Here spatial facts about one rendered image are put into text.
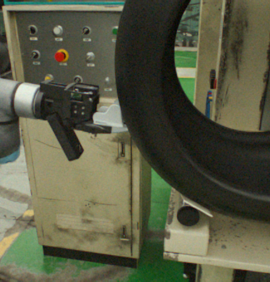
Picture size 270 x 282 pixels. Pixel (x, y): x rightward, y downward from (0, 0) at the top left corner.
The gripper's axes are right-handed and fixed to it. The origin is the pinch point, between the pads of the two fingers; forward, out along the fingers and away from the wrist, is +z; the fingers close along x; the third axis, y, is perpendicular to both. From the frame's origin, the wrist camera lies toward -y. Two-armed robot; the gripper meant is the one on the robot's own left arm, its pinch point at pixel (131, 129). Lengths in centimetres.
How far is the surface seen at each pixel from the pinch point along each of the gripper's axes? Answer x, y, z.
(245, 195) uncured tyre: -12.6, -2.7, 22.8
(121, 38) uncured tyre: -9.2, 19.3, -2.0
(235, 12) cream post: 27.7, 24.5, 18.2
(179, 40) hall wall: 910, -92, -31
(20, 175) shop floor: 139, -118, -105
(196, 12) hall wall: 911, -9, 4
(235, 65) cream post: 27.7, 11.8, 21.3
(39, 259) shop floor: 59, -111, -50
